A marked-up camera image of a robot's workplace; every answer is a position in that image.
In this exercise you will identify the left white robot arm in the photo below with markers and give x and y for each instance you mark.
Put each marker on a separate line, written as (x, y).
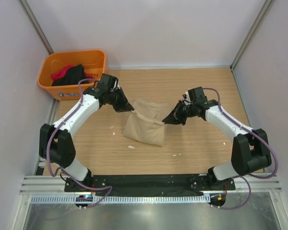
(56, 141)

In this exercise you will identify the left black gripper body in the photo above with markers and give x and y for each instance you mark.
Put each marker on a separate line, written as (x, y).
(116, 98)

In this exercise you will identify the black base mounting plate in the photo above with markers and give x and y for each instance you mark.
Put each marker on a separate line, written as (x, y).
(167, 185)

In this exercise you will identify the black t shirt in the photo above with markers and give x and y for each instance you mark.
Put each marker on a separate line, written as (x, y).
(72, 76)

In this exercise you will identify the white slotted cable duct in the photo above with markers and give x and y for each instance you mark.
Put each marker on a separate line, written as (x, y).
(85, 199)

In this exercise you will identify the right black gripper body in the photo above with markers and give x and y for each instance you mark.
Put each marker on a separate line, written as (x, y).
(182, 112)

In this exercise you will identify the beige t shirt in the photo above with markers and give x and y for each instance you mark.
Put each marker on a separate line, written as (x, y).
(144, 123)

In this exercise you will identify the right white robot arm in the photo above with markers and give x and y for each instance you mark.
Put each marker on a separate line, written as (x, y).
(250, 148)

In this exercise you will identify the aluminium frame rail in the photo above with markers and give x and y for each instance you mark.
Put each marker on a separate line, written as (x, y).
(55, 185)

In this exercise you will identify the red t shirt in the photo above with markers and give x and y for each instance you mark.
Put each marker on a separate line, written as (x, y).
(61, 73)

